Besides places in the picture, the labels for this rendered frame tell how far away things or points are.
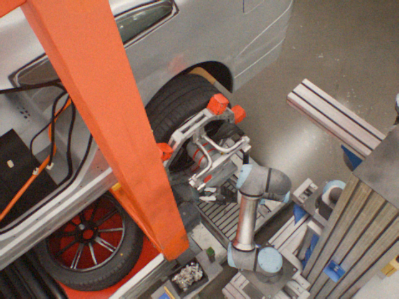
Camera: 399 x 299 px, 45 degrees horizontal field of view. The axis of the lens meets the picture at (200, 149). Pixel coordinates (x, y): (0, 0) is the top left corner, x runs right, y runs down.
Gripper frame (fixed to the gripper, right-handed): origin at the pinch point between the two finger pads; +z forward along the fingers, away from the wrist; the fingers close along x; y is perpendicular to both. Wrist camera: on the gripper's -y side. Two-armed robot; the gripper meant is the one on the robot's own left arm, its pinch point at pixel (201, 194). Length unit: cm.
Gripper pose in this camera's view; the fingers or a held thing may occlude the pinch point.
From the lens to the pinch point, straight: 270.0
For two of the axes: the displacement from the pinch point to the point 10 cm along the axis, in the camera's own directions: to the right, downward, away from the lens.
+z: -9.9, -0.3, 1.0
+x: 0.7, -8.9, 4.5
